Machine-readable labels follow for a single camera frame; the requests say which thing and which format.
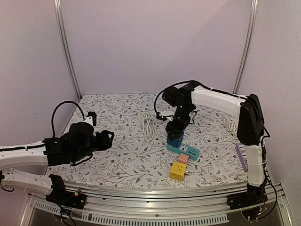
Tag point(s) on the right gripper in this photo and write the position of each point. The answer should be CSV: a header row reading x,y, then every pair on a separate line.
x,y
174,128

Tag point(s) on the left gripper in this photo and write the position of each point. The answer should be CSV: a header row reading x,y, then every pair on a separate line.
x,y
105,143

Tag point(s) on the blue cube socket adapter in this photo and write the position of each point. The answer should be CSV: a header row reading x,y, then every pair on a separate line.
x,y
177,142

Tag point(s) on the pink plug adapter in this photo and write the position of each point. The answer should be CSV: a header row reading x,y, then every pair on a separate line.
x,y
183,158

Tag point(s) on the teal power strip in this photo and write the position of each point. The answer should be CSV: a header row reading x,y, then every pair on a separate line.
x,y
192,152

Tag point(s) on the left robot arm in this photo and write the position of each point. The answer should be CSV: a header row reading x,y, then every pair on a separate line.
x,y
74,148

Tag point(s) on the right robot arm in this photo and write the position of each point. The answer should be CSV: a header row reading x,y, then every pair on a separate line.
x,y
247,110

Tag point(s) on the yellow cube socket adapter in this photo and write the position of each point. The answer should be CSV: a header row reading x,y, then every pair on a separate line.
x,y
178,171

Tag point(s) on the floral table mat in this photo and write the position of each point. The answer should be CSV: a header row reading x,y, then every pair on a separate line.
x,y
134,161

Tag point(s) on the purple power strip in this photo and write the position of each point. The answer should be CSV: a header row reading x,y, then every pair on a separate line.
x,y
242,156

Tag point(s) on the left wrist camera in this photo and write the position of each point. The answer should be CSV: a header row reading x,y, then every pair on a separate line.
x,y
91,118

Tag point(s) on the aluminium front rail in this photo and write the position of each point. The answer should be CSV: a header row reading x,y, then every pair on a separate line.
x,y
201,206

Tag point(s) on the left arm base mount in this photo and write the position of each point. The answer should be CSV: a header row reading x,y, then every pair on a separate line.
x,y
62,197

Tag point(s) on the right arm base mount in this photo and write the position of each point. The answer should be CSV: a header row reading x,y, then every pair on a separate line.
x,y
244,200

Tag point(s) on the left aluminium frame post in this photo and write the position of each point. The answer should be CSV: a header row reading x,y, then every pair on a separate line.
x,y
66,49

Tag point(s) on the aluminium frame post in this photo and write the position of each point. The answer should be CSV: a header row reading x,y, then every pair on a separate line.
x,y
66,49
247,45

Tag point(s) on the right aluminium frame post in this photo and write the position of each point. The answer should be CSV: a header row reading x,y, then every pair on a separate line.
x,y
247,45

